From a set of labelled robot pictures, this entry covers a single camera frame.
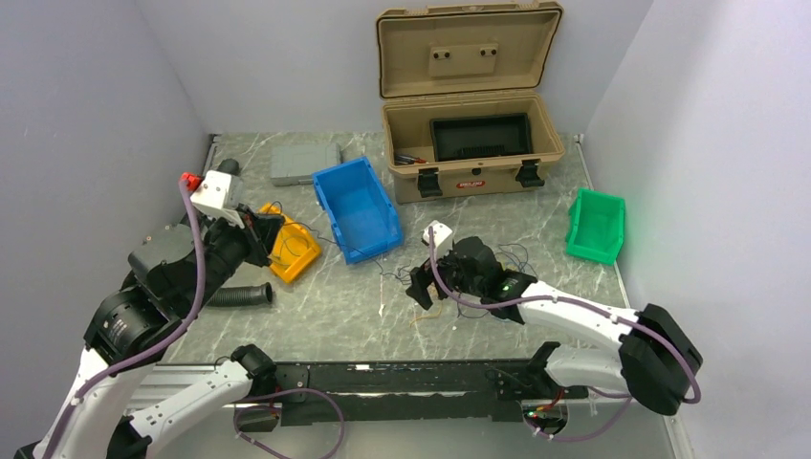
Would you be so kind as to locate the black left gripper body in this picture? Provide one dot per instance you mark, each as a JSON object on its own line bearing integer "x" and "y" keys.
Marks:
{"x": 237, "y": 244}

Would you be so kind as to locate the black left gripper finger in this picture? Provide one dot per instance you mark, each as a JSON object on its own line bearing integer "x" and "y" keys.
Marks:
{"x": 247, "y": 214}
{"x": 268, "y": 227}

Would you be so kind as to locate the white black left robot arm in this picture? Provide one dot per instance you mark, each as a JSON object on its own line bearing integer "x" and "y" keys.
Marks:
{"x": 174, "y": 273}

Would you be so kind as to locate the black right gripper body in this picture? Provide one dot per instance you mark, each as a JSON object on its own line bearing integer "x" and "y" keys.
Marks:
{"x": 452, "y": 274}

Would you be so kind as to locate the green plastic bin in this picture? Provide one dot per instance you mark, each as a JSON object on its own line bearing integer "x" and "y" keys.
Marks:
{"x": 597, "y": 226}

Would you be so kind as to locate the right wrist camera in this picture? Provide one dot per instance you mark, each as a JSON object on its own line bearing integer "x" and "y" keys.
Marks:
{"x": 442, "y": 238}

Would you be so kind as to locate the tools inside toolbox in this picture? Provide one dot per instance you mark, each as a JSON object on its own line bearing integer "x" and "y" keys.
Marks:
{"x": 402, "y": 159}

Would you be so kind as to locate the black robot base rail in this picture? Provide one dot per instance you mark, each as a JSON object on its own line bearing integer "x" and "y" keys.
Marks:
{"x": 315, "y": 392}

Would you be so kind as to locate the grey plastic case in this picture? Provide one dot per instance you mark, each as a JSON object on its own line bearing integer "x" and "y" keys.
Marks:
{"x": 294, "y": 165}

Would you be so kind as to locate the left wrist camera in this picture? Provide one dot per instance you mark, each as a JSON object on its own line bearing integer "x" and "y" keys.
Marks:
{"x": 216, "y": 195}

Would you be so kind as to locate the blue plastic bin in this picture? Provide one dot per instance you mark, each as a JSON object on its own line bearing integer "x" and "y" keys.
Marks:
{"x": 363, "y": 220}

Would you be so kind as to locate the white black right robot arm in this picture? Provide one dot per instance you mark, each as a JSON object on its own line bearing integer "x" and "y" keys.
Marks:
{"x": 644, "y": 354}

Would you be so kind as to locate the tan open toolbox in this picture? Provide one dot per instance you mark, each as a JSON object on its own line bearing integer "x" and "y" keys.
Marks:
{"x": 465, "y": 61}

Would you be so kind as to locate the black tray in toolbox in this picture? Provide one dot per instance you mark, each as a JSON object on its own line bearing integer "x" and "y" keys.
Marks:
{"x": 458, "y": 139}

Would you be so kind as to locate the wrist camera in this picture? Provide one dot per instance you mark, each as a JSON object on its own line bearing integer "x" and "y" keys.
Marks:
{"x": 216, "y": 195}
{"x": 442, "y": 238}

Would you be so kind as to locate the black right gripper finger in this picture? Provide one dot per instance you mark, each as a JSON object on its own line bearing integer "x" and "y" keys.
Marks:
{"x": 420, "y": 279}
{"x": 444, "y": 291}

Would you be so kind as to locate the yellow plastic bin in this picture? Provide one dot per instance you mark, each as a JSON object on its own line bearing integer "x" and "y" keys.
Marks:
{"x": 295, "y": 249}

